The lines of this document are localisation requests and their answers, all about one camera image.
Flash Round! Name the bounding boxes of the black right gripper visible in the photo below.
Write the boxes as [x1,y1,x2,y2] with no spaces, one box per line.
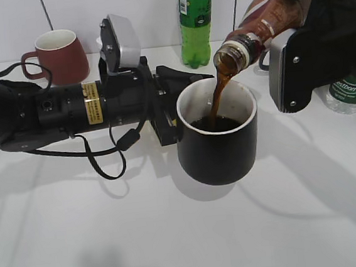
[283,0,356,107]

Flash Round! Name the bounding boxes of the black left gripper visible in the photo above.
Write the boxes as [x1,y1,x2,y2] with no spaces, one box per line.
[36,57,214,151]

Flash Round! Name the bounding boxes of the Nescafe coffee bottle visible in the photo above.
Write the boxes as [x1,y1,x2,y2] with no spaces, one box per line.
[213,0,311,78]

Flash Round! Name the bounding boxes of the black ceramic mug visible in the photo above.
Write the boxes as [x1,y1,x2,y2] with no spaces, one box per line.
[176,79,258,186]

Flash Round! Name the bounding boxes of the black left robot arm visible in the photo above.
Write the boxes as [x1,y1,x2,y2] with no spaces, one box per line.
[0,57,205,155]

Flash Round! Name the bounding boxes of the green soda bottle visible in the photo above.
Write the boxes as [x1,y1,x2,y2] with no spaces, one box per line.
[178,0,212,69]

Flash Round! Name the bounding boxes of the dark red ceramic mug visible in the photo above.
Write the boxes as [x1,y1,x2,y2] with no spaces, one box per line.
[21,29,90,85]

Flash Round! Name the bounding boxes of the Cestbon water bottle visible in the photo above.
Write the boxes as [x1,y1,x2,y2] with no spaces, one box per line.
[325,74,356,115]

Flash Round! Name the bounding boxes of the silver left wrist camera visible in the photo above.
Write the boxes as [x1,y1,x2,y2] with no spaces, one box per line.
[99,14,141,74]

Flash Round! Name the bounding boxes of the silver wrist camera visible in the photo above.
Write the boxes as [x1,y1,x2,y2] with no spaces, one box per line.
[99,14,141,74]
[269,28,296,113]

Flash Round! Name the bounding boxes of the black camera cable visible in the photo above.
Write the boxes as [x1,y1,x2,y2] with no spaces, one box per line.
[0,49,145,191]

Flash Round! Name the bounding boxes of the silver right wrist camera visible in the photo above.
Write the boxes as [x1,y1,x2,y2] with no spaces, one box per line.
[269,28,296,113]

